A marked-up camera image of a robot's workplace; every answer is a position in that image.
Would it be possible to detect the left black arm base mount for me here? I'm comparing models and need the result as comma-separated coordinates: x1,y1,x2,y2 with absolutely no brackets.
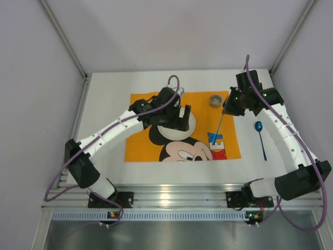
88,192,134,208

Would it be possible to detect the left corner aluminium post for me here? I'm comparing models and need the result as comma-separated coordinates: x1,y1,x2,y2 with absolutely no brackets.
37,0,87,79

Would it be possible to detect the slotted grey cable duct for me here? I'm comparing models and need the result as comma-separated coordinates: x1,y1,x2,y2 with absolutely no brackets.
52,210,263,223

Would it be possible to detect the blue metallic spoon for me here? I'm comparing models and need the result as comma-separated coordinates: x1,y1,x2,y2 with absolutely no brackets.
254,121,267,161

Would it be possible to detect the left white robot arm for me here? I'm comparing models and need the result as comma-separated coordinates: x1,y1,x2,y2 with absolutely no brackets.
65,87,191,200

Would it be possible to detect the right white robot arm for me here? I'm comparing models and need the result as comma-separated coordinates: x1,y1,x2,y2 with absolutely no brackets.
223,70,331,201

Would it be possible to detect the corner aluminium post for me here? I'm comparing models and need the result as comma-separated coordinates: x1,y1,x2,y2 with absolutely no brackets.
37,0,87,79
269,0,318,77

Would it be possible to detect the aluminium extrusion rail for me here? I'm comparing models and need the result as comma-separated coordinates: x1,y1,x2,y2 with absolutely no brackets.
43,166,325,209

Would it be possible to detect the small speckled grey cup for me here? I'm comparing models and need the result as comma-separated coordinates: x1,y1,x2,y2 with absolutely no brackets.
209,94,223,108

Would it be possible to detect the right corner aluminium post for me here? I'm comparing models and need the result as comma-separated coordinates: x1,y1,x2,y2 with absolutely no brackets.
269,0,318,77

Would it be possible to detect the cream ceramic plate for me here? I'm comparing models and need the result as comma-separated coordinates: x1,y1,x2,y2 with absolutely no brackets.
157,110,196,141

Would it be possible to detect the blue metallic fork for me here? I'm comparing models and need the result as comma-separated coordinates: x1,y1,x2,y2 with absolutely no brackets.
212,112,224,145

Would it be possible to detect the orange Mickey Mouse placemat cloth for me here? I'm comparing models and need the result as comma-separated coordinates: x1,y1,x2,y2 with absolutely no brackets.
124,92,241,163

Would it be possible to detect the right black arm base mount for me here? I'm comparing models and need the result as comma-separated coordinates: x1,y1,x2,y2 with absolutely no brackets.
225,191,274,210

